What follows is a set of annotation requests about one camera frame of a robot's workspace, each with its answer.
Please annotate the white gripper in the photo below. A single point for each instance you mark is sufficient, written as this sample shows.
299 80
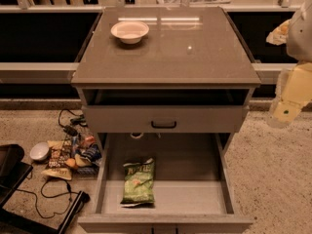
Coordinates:
300 36

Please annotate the green jalapeno chip bag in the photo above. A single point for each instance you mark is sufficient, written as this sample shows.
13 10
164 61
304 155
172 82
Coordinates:
138 183

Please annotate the grey drawer cabinet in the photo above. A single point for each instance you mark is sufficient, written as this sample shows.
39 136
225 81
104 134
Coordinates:
190 57

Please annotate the white bowl on counter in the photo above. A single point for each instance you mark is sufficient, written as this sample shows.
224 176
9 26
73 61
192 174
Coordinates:
129 32

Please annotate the open middle drawer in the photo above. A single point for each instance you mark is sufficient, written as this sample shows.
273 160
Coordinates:
191 189

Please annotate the closed top drawer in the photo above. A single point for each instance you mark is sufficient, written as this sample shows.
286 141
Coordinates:
190 119

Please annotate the blue snack bag on floor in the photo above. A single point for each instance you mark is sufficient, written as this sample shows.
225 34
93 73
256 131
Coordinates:
88 161

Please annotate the brown chip bag on floor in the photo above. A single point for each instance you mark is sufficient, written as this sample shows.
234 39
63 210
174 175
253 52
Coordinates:
60 153

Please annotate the black power adapter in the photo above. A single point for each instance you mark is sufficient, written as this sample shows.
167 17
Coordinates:
70 131

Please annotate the orange fruit on floor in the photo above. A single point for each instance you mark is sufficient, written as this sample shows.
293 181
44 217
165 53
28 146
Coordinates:
71 163

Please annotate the white bowl on floor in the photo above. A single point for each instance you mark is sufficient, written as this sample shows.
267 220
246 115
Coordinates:
39 152

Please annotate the grey railing beam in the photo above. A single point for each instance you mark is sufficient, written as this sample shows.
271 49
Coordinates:
37 72

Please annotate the black drawer handle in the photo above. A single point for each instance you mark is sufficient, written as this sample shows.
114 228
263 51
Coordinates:
163 125

